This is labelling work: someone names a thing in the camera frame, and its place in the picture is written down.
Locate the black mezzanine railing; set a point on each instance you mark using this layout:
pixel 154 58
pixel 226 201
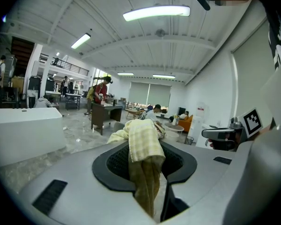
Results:
pixel 70 67

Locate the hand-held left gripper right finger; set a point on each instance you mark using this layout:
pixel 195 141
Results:
pixel 201 172

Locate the long ceiling lamp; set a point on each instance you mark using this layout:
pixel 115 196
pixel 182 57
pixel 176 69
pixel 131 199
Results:
pixel 125 74
pixel 164 76
pixel 157 13
pixel 80 40

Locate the metal cart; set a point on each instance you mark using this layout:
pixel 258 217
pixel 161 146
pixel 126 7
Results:
pixel 73 97

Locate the white spray bottle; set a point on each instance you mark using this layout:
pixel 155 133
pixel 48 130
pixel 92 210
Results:
pixel 173 121

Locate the black equipment cabinet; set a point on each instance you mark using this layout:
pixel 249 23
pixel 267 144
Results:
pixel 34 88
pixel 49 85

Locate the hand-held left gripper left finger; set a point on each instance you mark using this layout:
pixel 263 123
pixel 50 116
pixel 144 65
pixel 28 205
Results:
pixel 79 177

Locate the pale yellow clothes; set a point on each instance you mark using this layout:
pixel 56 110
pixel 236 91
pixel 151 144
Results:
pixel 142 144

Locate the round beige coffee table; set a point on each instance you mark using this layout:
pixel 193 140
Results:
pixel 174 126

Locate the dark staircase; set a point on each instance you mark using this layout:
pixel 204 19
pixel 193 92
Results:
pixel 22 55

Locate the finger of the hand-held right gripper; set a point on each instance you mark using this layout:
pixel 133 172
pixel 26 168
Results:
pixel 213 133

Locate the dark brown desk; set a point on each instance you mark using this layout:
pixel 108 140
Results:
pixel 98 116

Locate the white water dispenser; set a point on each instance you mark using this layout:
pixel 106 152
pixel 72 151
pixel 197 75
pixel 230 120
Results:
pixel 197 125

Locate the white bathtub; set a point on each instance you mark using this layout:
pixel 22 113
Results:
pixel 25 132

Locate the large grey roller blind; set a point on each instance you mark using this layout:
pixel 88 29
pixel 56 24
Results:
pixel 255 78

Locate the person's black printed t-shirt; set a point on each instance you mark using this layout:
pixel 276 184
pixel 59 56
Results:
pixel 277 32

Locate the round ceiling fixture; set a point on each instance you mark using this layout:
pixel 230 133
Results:
pixel 160 32

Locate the black monitor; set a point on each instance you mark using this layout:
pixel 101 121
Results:
pixel 181 111

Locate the orange sofa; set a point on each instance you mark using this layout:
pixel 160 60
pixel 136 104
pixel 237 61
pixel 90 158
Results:
pixel 186 124

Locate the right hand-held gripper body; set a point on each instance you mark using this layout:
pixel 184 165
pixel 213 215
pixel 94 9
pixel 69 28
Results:
pixel 253 123

